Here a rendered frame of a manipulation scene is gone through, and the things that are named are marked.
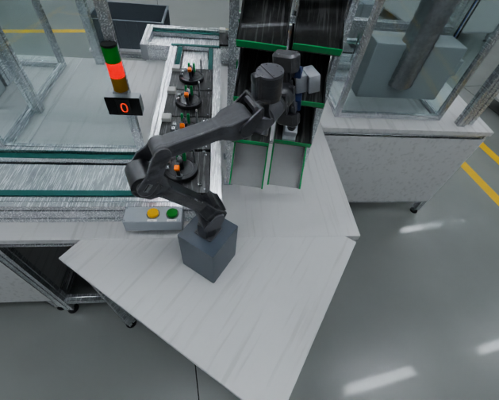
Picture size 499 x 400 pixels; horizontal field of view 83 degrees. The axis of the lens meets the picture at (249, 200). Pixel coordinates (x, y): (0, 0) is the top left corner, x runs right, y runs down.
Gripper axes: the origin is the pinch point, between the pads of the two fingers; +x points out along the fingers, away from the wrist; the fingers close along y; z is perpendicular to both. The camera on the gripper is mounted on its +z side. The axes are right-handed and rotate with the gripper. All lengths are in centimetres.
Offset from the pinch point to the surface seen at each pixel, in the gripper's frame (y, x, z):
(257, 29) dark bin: -9.1, 6.9, 14.5
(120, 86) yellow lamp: 5, -11, 61
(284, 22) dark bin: -9.1, 12.9, 9.5
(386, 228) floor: 165, 96, -33
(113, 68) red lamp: -1, -11, 60
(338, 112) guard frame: 62, 86, 14
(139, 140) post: 32, -9, 69
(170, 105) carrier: 35, 23, 82
